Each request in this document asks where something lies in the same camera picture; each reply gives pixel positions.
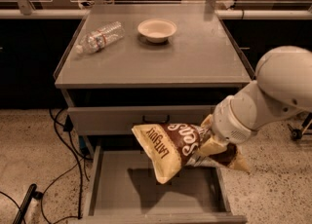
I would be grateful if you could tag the closed top drawer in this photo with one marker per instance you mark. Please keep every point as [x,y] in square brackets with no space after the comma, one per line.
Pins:
[119,120]

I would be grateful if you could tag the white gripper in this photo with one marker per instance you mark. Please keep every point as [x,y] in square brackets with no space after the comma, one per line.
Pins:
[228,122]

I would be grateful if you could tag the brown chip bag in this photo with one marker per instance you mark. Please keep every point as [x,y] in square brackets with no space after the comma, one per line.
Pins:
[170,147]

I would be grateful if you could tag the clear plastic water bottle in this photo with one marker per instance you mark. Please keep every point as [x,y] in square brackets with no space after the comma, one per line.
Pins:
[100,38]

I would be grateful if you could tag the black caster wheel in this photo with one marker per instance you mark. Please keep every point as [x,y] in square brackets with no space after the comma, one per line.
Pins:
[296,134]

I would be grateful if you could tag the white horizontal rail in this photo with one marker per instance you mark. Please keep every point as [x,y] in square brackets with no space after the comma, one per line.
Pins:
[223,14]

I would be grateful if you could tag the open middle drawer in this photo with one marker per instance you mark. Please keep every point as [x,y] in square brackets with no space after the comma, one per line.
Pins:
[124,190]

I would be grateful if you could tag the white paper bowl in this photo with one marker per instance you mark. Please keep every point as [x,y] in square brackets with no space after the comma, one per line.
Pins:
[157,30]

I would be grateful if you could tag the black power strip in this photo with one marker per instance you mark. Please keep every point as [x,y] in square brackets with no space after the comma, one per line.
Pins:
[31,194]

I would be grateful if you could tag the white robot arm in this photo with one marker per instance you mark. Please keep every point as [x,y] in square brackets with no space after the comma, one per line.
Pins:
[281,89]

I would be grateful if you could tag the grey drawer cabinet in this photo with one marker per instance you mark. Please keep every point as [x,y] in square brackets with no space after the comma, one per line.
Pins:
[198,65]

